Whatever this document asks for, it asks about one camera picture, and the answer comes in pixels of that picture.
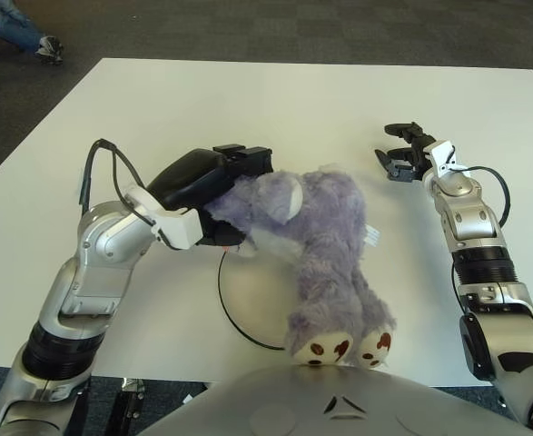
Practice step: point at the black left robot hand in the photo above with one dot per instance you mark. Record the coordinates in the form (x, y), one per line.
(189, 177)

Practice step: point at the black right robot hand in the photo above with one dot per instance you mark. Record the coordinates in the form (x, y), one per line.
(411, 156)

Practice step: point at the purple plush bunny doll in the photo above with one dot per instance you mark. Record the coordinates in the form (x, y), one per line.
(329, 213)

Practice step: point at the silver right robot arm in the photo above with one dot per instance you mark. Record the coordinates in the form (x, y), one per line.
(470, 218)

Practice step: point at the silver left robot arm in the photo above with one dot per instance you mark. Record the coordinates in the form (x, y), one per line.
(102, 254)

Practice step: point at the white plate with black rim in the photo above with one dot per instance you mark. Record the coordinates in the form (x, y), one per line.
(257, 300)

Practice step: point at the grey white sneaker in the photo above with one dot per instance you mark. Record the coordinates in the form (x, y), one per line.
(49, 49)

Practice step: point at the blue jeans leg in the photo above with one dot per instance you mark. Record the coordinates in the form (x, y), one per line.
(12, 22)

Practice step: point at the black pole with metal clamp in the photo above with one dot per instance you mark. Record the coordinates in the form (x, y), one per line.
(127, 409)

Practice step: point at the silver robot torso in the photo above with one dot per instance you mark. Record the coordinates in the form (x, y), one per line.
(293, 404)

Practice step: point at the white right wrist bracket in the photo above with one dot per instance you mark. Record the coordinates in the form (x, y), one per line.
(441, 154)

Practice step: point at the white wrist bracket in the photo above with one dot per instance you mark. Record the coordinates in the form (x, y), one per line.
(182, 229)
(441, 154)

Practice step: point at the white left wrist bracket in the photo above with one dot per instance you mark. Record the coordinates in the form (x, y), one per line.
(182, 229)

